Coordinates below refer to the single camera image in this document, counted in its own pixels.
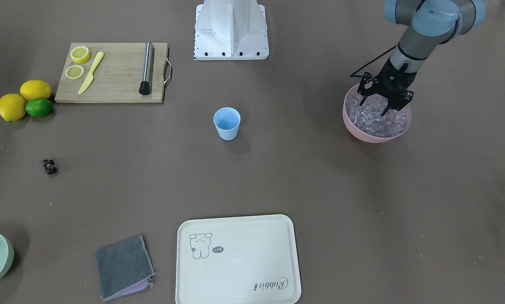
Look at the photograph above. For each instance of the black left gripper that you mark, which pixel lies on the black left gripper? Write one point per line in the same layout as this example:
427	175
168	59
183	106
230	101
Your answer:
395	82

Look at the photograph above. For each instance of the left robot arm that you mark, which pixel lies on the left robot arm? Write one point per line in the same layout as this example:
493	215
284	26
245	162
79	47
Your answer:
429	24

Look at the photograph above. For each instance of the pile of ice cubes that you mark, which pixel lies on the pile of ice cubes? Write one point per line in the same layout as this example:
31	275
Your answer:
374	118

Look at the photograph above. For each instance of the light blue cup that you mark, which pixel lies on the light blue cup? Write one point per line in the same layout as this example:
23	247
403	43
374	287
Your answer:
227	121

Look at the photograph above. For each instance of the pink bowl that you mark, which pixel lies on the pink bowl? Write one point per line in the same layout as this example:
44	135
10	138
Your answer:
376	136

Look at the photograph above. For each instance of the cream rabbit tray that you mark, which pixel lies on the cream rabbit tray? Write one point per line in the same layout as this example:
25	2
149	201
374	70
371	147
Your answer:
237	260

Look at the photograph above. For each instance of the steel muddler black tip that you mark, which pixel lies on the steel muddler black tip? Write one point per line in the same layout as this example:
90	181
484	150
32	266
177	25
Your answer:
145	84

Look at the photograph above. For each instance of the bamboo cutting board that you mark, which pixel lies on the bamboo cutting board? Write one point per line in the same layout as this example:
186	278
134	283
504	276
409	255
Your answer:
118	76

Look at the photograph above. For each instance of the yellow plastic knife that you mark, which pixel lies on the yellow plastic knife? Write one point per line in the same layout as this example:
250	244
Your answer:
90	75

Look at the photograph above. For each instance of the lemon half upper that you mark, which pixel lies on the lemon half upper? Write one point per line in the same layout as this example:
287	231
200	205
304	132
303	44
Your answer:
80	54

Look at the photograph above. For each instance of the lemon half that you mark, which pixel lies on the lemon half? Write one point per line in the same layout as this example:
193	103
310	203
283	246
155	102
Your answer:
80	54
74	72

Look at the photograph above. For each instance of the grey folded cloth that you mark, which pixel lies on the grey folded cloth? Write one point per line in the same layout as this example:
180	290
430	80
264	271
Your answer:
124	268

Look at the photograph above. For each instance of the lemon half lower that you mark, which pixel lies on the lemon half lower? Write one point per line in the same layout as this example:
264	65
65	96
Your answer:
74	72

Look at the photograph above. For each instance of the green lime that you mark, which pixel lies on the green lime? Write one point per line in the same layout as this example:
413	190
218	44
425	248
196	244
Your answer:
39	107

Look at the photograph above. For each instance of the yellow lemon near board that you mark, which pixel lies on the yellow lemon near board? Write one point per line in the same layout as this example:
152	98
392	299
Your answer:
35	89

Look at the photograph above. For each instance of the yellow lemon outer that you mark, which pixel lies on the yellow lemon outer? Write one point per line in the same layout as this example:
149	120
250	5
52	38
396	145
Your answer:
12	107

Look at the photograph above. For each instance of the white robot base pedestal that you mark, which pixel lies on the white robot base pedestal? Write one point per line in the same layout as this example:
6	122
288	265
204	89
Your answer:
230	30

